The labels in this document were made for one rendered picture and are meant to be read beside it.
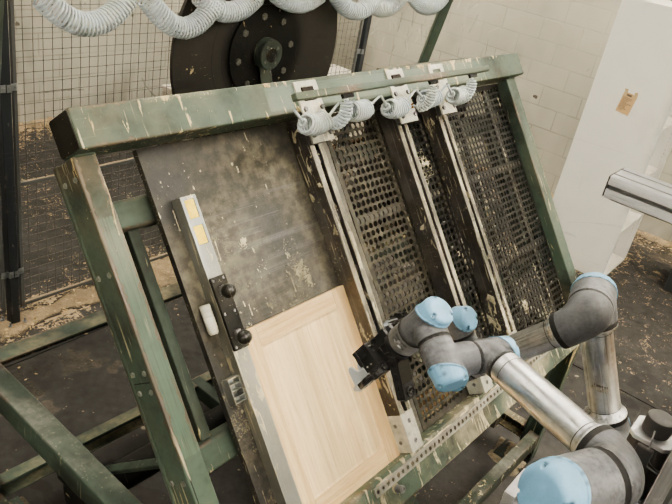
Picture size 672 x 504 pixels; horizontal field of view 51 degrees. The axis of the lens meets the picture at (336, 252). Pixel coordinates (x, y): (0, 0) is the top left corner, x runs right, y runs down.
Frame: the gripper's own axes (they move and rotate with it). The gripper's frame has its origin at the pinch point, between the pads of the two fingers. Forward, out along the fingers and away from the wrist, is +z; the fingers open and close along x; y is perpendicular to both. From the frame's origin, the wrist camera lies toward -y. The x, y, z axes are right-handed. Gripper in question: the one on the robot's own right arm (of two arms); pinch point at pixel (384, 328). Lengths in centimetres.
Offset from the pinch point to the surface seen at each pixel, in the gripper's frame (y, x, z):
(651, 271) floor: -425, 90, 87
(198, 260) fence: 61, -40, -2
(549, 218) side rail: -127, -8, 1
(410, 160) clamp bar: -35, -50, -4
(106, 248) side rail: 85, -49, -5
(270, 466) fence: 60, 17, -2
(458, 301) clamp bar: -36.6, 3.2, -3.8
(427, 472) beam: 5.1, 47.2, -2.9
